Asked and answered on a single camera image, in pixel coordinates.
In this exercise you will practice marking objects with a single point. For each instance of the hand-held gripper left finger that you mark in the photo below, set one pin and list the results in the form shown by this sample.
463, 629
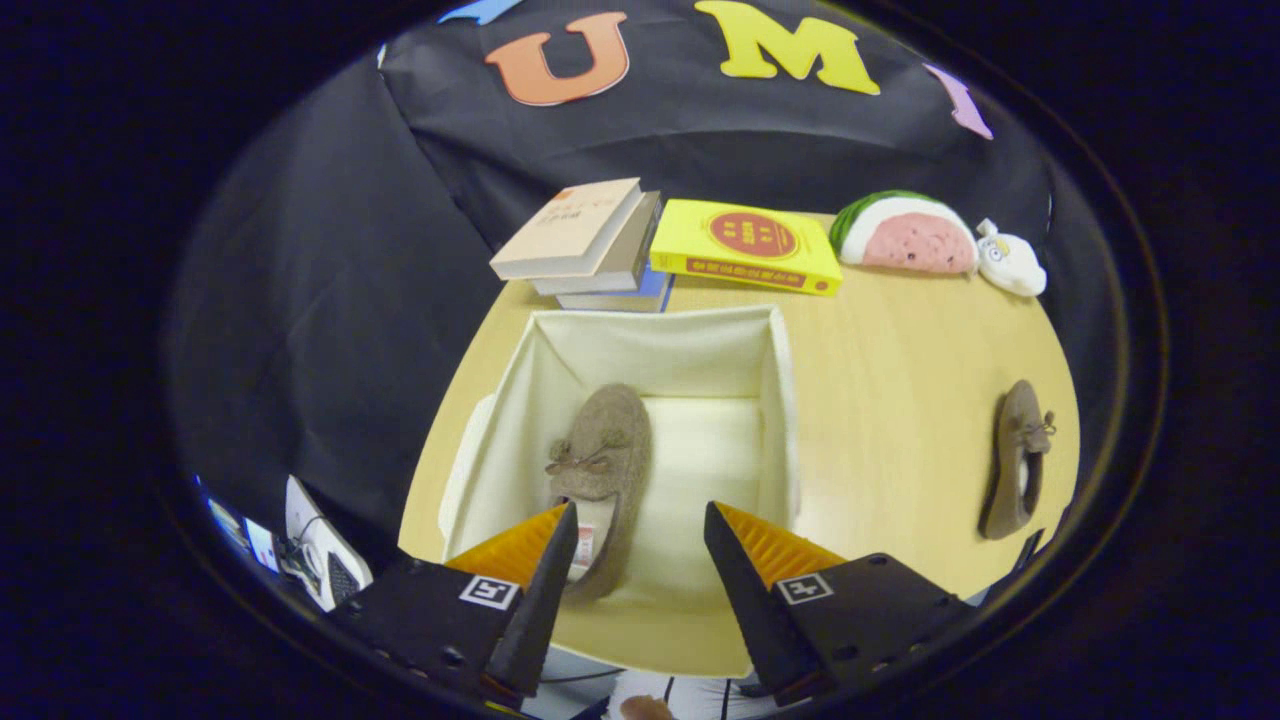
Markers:
545, 600

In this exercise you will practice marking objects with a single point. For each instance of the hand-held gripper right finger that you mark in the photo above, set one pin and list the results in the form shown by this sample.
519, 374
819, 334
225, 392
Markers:
750, 610

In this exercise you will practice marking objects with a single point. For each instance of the cream storage box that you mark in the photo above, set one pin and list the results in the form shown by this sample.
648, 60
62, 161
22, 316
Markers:
700, 450

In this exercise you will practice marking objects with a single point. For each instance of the brown fuzzy shoe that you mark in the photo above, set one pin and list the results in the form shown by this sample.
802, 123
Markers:
1020, 410
610, 440

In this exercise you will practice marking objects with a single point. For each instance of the white electronic device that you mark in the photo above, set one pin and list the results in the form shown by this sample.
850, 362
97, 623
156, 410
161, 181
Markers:
310, 520

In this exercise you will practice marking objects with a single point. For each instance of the blue book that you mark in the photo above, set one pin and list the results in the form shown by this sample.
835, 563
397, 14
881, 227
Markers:
620, 300

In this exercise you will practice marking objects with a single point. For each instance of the grey book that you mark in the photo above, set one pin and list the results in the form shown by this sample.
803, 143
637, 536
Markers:
630, 260

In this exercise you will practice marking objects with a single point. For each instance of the black backdrop cloth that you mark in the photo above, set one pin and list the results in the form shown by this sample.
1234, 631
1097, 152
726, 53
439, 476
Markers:
330, 300

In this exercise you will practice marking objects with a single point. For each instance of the yellow book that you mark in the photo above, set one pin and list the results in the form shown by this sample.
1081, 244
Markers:
700, 240

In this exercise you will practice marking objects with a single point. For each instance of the beige book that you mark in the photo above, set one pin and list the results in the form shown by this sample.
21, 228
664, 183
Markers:
570, 225

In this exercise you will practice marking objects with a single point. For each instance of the watermelon slice plush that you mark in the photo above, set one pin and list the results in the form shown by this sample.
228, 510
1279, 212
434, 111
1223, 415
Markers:
915, 240

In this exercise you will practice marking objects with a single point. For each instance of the white plush toy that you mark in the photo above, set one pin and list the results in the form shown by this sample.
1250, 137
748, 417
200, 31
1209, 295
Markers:
1010, 265

